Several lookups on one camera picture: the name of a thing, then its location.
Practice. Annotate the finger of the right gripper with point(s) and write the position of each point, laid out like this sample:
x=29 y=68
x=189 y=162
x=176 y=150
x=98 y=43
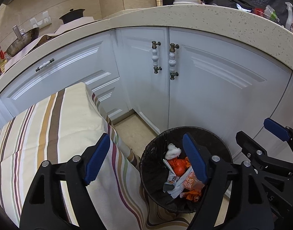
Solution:
x=276 y=129
x=249 y=146

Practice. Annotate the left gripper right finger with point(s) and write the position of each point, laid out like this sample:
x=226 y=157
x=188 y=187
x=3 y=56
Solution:
x=248 y=208

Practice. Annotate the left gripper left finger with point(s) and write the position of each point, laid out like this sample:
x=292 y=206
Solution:
x=44 y=207

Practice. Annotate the orange clear plastic bag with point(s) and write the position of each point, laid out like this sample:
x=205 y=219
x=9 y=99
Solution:
x=188 y=186

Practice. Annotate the white paper wrapper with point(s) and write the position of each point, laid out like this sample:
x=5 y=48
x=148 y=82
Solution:
x=172 y=178

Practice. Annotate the black trash bin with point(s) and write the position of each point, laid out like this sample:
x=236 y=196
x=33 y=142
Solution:
x=154 y=173

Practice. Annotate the white kitchen cabinets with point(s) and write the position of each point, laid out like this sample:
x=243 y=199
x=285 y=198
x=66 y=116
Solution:
x=223 y=86

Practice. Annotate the orange crumpled wrapper in bin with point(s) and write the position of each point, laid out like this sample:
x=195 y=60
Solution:
x=180 y=166

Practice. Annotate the striped tablecloth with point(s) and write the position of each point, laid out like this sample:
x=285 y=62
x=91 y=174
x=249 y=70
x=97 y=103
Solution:
x=64 y=125

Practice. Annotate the white spray bottle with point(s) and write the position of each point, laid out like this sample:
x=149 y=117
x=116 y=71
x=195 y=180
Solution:
x=289 y=21

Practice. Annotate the beige stove cover cloth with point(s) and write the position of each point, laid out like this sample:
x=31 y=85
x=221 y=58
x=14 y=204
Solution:
x=44 y=38

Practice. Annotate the steel wok pan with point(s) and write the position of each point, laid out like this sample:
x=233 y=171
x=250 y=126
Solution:
x=22 y=40

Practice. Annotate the black cooking pot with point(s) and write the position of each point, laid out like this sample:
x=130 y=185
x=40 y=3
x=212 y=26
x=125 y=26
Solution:
x=72 y=15

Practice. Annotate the cabinet door handle right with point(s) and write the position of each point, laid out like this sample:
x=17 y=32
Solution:
x=172 y=61

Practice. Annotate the cabinet door handle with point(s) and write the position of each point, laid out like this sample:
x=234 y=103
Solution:
x=155 y=56
x=172 y=61

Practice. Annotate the cabinet door handle left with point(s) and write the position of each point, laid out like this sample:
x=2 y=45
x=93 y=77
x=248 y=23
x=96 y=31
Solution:
x=155 y=56

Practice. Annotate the drawer handle centre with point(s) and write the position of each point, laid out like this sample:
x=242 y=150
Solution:
x=45 y=64

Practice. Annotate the wall double socket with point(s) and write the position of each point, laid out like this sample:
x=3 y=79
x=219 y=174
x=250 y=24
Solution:
x=45 y=21

